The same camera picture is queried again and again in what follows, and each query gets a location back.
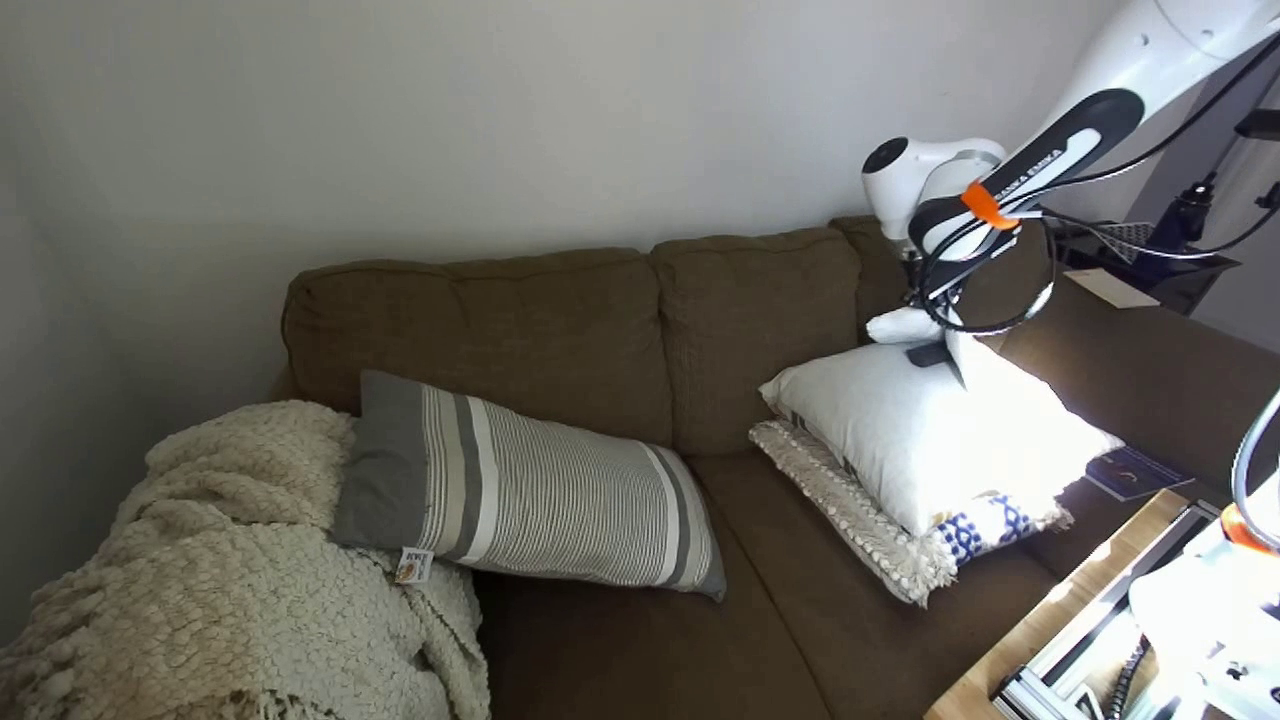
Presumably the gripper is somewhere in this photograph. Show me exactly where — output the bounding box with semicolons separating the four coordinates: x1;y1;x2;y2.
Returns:
903;246;963;370

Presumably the brown fabric sofa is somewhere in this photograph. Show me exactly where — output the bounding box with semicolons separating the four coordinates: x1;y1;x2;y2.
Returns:
270;215;1280;720

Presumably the cream textured pillow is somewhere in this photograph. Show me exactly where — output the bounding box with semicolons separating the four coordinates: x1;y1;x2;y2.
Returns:
748;417;1077;609

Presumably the blue white patterned pillow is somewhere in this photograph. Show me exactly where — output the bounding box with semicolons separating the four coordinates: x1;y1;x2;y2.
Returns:
930;491;1042;567

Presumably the white paper sheet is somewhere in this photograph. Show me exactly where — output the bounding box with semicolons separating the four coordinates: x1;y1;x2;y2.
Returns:
1064;267;1162;310

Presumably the dark blue book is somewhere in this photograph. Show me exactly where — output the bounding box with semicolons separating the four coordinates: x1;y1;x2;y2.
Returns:
1083;446;1197;502

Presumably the black side table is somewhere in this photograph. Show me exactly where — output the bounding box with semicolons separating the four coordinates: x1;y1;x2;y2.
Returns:
1050;215;1243;317

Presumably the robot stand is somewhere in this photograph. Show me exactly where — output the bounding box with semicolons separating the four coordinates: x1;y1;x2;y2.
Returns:
924;487;1280;720

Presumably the grey striped pillow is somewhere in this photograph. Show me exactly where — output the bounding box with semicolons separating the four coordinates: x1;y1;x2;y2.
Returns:
330;369;729;604

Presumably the cream knit blanket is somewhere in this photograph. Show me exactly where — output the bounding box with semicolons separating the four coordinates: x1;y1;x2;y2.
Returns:
0;400;492;720

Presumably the camera on mount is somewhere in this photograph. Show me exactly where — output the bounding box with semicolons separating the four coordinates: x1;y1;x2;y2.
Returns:
1150;172;1224;252

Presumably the black coiled cable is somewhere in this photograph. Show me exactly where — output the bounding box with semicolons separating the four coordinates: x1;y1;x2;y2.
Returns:
1097;634;1153;720

